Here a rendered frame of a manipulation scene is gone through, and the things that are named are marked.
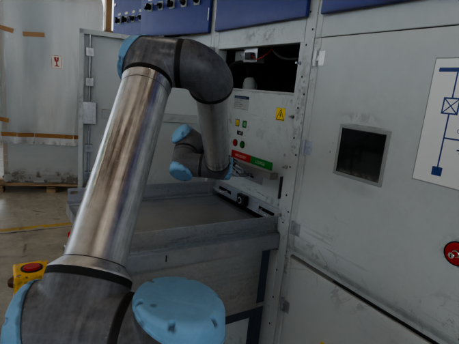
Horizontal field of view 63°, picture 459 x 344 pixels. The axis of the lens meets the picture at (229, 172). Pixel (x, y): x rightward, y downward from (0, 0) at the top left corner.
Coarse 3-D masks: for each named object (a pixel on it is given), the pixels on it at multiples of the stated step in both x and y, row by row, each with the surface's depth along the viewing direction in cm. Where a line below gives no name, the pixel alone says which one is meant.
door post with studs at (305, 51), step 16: (304, 48) 132; (304, 64) 132; (304, 80) 133; (304, 96) 133; (288, 144) 141; (288, 160) 142; (288, 176) 141; (288, 192) 142; (288, 208) 142; (288, 224) 142; (272, 304) 152; (272, 320) 153; (272, 336) 153
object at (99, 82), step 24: (96, 48) 167; (96, 72) 169; (96, 96) 172; (168, 96) 184; (96, 120) 174; (168, 120) 184; (192, 120) 189; (96, 144) 176; (168, 144) 189; (168, 168) 192
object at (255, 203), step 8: (216, 184) 194; (224, 184) 187; (224, 192) 187; (232, 192) 181; (240, 192) 175; (248, 200) 170; (256, 200) 164; (256, 208) 165; (264, 208) 160; (272, 208) 155; (264, 216) 160
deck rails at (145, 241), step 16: (80, 192) 160; (144, 192) 175; (160, 192) 180; (176, 192) 184; (192, 192) 189; (208, 224) 131; (224, 224) 135; (240, 224) 139; (256, 224) 143; (272, 224) 147; (144, 240) 119; (160, 240) 122; (176, 240) 126; (192, 240) 129; (208, 240) 133
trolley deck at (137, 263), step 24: (72, 216) 149; (144, 216) 152; (168, 216) 155; (192, 216) 158; (216, 216) 161; (240, 216) 164; (240, 240) 136; (264, 240) 143; (144, 264) 118; (168, 264) 122
